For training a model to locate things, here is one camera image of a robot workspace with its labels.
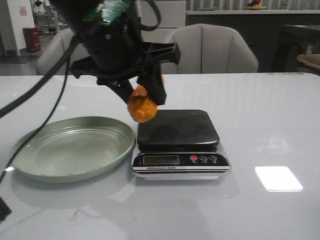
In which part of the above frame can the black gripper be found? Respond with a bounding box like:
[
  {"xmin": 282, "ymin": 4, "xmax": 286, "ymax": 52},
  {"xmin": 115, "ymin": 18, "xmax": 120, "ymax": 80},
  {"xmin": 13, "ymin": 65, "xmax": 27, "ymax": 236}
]
[{"xmin": 69, "ymin": 14, "xmax": 181, "ymax": 105}]

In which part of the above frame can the orange corn cob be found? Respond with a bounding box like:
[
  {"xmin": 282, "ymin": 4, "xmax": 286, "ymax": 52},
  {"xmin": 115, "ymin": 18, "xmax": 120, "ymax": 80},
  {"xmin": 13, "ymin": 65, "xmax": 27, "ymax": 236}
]
[{"xmin": 127, "ymin": 84, "xmax": 158, "ymax": 123}]

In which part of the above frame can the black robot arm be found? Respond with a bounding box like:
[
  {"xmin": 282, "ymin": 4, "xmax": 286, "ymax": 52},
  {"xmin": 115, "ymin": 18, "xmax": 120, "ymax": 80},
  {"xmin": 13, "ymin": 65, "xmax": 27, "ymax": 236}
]
[{"xmin": 51, "ymin": 0, "xmax": 181, "ymax": 105}]

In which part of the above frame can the digital kitchen scale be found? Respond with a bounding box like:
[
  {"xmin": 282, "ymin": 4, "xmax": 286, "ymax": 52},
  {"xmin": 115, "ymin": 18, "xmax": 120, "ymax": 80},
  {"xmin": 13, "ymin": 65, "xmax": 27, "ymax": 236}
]
[{"xmin": 131, "ymin": 109, "xmax": 232, "ymax": 180}]

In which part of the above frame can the right grey upholstered chair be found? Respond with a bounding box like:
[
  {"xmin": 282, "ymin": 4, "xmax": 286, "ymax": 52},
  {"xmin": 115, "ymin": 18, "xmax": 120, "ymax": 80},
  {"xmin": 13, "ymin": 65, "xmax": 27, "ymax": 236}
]
[{"xmin": 161, "ymin": 23, "xmax": 259, "ymax": 74}]

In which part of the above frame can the grey upholstered chair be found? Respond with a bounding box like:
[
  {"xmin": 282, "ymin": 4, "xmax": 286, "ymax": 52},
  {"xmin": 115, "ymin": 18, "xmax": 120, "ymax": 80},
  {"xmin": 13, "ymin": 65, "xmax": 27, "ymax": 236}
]
[
  {"xmin": 161, "ymin": 23, "xmax": 259, "ymax": 74},
  {"xmin": 35, "ymin": 28, "xmax": 90, "ymax": 76}
]

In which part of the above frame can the white drawer cabinet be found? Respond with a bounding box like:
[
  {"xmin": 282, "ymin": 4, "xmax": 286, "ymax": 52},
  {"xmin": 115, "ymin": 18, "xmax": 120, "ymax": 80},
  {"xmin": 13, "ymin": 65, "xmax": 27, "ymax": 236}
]
[{"xmin": 140, "ymin": 0, "xmax": 187, "ymax": 42}]

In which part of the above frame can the left grey upholstered chair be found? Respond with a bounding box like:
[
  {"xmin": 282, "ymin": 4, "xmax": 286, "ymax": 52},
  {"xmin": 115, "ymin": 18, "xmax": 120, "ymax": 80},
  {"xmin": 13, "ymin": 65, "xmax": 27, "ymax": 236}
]
[{"xmin": 35, "ymin": 28, "xmax": 90, "ymax": 76}]

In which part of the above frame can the green round plate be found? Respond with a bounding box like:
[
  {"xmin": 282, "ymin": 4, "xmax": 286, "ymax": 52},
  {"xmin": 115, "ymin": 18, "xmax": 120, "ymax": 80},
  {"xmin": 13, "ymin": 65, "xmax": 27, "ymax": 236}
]
[{"xmin": 12, "ymin": 116, "xmax": 136, "ymax": 183}]

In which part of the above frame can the red trash bin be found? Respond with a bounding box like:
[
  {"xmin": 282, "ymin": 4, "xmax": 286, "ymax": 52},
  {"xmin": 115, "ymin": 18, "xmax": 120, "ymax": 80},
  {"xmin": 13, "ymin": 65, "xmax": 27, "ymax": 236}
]
[{"xmin": 23, "ymin": 27, "xmax": 41, "ymax": 53}]

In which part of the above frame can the fruit bowl on counter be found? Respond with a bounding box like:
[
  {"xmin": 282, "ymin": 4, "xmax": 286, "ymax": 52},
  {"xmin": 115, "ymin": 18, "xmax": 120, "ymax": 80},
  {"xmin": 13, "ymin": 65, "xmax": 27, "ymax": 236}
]
[{"xmin": 245, "ymin": 0, "xmax": 267, "ymax": 11}]

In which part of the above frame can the dark side table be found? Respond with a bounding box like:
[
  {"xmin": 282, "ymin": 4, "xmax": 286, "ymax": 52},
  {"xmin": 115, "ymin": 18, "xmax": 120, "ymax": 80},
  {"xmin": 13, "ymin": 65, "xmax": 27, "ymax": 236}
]
[{"xmin": 271, "ymin": 25, "xmax": 320, "ymax": 72}]

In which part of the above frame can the beige cushion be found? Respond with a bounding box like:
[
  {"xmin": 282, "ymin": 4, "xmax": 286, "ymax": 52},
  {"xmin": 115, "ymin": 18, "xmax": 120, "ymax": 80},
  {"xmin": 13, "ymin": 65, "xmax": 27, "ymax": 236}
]
[{"xmin": 296, "ymin": 53, "xmax": 320, "ymax": 76}]

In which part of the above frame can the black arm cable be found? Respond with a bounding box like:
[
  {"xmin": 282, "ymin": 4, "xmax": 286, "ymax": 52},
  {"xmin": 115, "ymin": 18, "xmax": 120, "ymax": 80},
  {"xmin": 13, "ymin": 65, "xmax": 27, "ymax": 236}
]
[{"xmin": 0, "ymin": 34, "xmax": 78, "ymax": 223}]

